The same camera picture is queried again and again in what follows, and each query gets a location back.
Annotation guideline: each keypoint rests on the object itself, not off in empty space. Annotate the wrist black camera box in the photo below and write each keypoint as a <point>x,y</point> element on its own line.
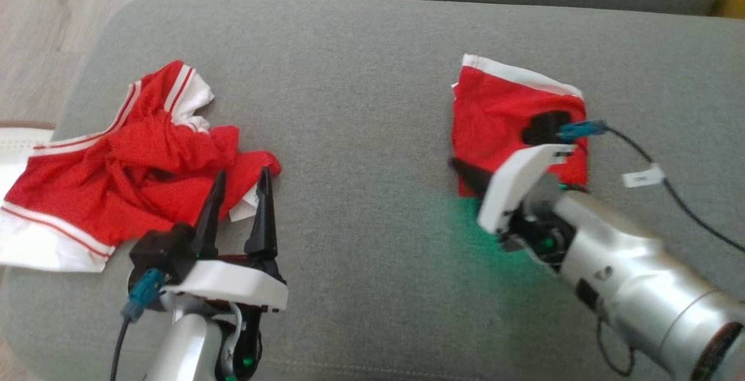
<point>544,128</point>
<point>160,250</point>

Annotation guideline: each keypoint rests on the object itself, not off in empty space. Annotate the red white basketball jersey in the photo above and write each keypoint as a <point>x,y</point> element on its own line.
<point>116,171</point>

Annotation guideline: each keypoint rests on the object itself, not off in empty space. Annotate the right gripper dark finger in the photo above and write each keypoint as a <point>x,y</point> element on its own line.
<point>474,177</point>

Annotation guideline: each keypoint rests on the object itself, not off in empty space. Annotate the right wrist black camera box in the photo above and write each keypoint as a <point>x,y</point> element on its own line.
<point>544,128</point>

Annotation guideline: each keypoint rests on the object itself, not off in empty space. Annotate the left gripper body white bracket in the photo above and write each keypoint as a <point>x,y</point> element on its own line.
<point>233,282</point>

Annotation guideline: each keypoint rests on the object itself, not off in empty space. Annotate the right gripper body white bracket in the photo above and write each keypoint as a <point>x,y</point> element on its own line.
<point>512,189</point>

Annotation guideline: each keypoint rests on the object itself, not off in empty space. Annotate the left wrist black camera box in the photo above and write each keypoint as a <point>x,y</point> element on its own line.
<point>160,250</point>

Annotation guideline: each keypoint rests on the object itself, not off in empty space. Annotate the red shorts with white band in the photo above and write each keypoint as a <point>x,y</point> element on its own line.
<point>495,113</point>

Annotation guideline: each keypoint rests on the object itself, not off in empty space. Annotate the large grey fabric sofa seat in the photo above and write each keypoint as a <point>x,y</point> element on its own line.
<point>361,107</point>

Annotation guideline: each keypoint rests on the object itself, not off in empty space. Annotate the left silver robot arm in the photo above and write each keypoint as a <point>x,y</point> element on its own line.
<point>180,352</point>

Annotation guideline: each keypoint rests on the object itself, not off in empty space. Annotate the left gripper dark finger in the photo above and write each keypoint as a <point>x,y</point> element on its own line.
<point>263,218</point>
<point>210,218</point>

